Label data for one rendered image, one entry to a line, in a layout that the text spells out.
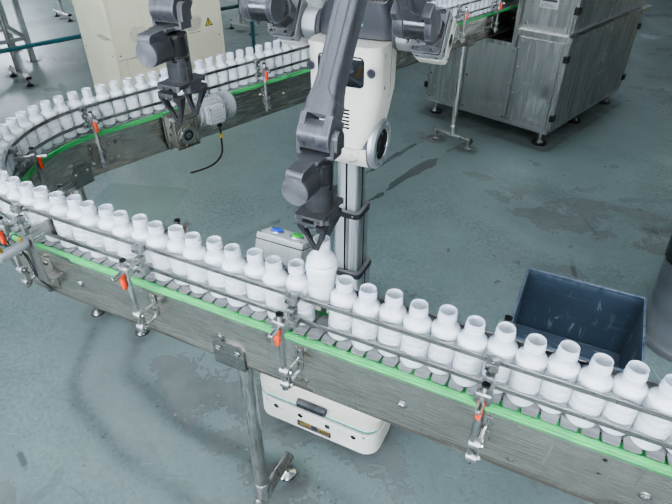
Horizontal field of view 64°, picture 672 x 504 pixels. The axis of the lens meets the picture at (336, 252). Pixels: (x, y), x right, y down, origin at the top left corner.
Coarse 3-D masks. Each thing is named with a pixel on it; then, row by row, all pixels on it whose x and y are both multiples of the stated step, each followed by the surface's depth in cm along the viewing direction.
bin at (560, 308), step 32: (544, 288) 158; (576, 288) 153; (608, 288) 149; (512, 320) 139; (544, 320) 164; (576, 320) 159; (608, 320) 154; (640, 320) 142; (608, 352) 159; (640, 352) 131
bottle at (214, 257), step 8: (208, 240) 132; (216, 240) 133; (208, 248) 131; (216, 248) 130; (208, 256) 132; (216, 256) 131; (224, 256) 132; (208, 264) 132; (216, 264) 131; (208, 272) 134; (208, 280) 137; (216, 280) 134; (216, 288) 136; (224, 288) 136; (216, 296) 137; (224, 296) 138
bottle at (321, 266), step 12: (324, 240) 118; (312, 252) 117; (324, 252) 116; (312, 264) 116; (324, 264) 116; (336, 264) 119; (312, 276) 118; (324, 276) 117; (312, 288) 120; (324, 288) 120; (324, 300) 121
